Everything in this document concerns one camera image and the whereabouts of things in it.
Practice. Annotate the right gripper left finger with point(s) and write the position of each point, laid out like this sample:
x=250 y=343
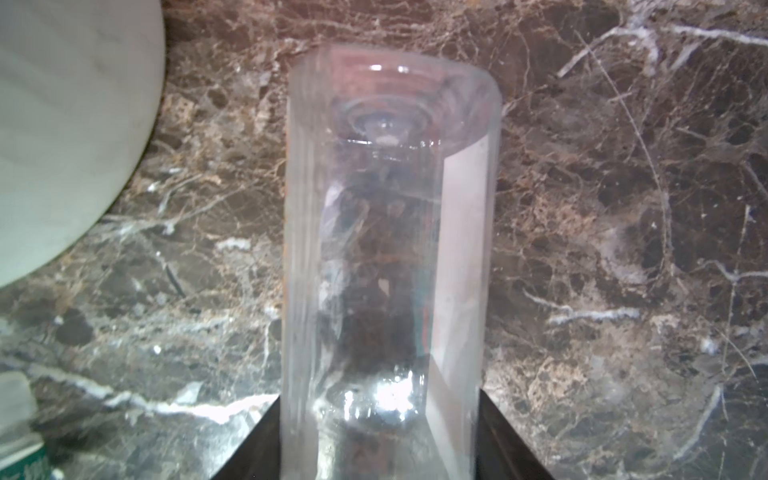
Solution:
x=259 y=455

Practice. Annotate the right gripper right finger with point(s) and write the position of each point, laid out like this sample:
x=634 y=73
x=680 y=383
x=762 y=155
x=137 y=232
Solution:
x=501 y=454

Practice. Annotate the white ribbed trash bin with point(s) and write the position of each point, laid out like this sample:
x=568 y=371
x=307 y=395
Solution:
x=81 y=83

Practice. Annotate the green neck bottle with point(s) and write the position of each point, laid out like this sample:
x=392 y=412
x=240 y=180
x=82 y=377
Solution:
x=23 y=452
x=390 y=187

